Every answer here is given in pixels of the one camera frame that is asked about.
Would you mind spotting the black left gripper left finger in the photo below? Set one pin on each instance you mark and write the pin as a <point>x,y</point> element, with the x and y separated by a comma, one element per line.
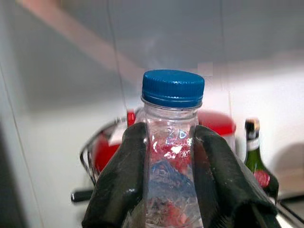
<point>114,180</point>

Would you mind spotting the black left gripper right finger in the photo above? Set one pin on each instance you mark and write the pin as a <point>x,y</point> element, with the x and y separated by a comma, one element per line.
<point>228,190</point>

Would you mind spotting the clear bottle blue cap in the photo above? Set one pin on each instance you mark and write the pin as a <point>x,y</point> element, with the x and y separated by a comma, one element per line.
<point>172,90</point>

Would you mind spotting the red pot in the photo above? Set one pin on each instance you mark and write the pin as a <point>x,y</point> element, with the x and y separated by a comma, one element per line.
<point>104,152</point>

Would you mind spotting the green wine bottle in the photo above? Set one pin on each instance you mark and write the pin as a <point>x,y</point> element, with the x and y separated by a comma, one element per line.
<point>253,156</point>

